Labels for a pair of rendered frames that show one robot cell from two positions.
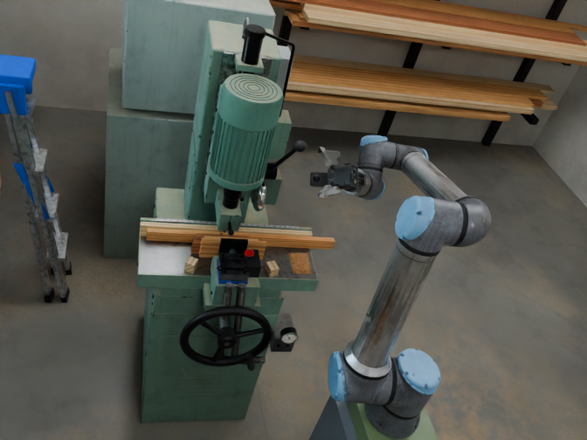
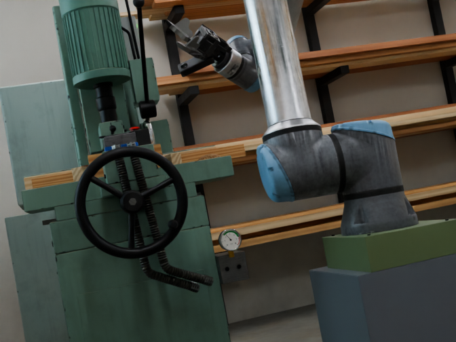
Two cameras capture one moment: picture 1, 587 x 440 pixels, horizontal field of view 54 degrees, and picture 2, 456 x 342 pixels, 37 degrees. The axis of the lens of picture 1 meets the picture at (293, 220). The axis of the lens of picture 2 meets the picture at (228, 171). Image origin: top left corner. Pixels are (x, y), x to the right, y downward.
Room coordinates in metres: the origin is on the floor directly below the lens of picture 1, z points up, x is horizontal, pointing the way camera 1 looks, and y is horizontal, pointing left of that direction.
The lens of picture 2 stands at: (-0.55, -0.41, 0.76)
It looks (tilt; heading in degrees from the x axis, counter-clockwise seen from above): 3 degrees up; 8
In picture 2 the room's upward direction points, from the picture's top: 11 degrees counter-clockwise
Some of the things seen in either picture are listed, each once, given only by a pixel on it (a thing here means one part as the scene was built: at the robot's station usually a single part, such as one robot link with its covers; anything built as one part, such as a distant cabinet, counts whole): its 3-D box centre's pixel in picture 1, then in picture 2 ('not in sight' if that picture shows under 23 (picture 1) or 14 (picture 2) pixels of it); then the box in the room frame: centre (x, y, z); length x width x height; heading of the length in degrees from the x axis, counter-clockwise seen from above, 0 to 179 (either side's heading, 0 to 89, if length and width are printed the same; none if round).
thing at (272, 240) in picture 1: (244, 239); (142, 167); (1.49, 0.15, 0.92); 0.66 x 0.02 x 0.04; 111
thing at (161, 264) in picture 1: (229, 271); (129, 184); (1.37, 0.16, 0.87); 0.61 x 0.30 x 0.06; 111
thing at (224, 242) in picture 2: (287, 335); (230, 243); (1.35, -0.10, 0.65); 0.06 x 0.04 x 0.08; 111
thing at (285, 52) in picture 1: (278, 73); (129, 42); (1.81, 0.20, 1.40); 0.10 x 0.06 x 0.16; 21
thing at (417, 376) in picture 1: (409, 381); (362, 156); (1.18, -0.50, 0.82); 0.17 x 0.15 x 0.18; 105
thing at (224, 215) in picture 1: (228, 210); (112, 138); (1.48, 0.22, 1.03); 0.14 x 0.07 x 0.09; 21
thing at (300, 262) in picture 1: (300, 261); (208, 157); (1.47, -0.07, 0.91); 0.10 x 0.07 x 0.02; 21
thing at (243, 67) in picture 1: (250, 55); not in sight; (1.59, 0.26, 1.54); 0.08 x 0.08 x 0.17; 21
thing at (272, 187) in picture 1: (265, 185); (157, 139); (1.69, 0.13, 1.02); 0.09 x 0.07 x 0.12; 111
